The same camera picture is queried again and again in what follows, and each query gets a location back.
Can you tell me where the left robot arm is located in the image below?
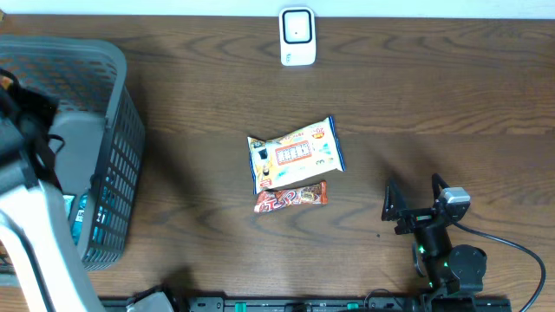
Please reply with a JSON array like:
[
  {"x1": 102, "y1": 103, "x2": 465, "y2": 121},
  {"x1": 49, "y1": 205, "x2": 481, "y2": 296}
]
[{"x1": 1, "y1": 70, "x2": 104, "y2": 311}]

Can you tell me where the white barcode scanner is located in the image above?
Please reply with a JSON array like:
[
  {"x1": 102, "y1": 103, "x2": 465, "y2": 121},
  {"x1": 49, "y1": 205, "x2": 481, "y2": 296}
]
[{"x1": 278, "y1": 7, "x2": 317, "y2": 67}]

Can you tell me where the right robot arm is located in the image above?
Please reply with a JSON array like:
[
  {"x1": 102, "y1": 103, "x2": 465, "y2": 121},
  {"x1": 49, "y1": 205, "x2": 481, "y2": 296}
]
[{"x1": 382, "y1": 173, "x2": 487, "y2": 296}]

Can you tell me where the light green tissue pack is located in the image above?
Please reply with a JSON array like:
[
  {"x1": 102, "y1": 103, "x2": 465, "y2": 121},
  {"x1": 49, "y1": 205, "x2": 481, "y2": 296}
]
[{"x1": 62, "y1": 194, "x2": 76, "y2": 219}]

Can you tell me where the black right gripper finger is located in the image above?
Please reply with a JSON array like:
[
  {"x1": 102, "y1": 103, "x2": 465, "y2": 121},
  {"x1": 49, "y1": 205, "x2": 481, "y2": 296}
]
[
  {"x1": 431, "y1": 173, "x2": 449, "y2": 203},
  {"x1": 382, "y1": 179, "x2": 408, "y2": 219}
]

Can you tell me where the grey plastic shopping basket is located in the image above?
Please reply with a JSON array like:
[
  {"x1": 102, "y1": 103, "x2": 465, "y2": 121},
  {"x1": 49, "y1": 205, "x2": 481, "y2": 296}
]
[{"x1": 1, "y1": 35, "x2": 145, "y2": 271}]

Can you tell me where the red chocolate bar wrapper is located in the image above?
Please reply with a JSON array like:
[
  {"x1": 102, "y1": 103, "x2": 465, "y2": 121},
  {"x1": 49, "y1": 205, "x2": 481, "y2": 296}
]
[{"x1": 253, "y1": 181, "x2": 328, "y2": 213}]

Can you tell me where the teal mouthwash bottle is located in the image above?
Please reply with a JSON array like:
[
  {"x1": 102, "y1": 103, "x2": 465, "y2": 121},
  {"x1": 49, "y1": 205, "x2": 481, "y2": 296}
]
[{"x1": 71, "y1": 193, "x2": 106, "y2": 245}]

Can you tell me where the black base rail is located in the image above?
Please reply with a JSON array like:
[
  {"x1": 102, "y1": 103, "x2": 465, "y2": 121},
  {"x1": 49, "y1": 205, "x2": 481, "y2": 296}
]
[{"x1": 101, "y1": 285, "x2": 512, "y2": 312}]

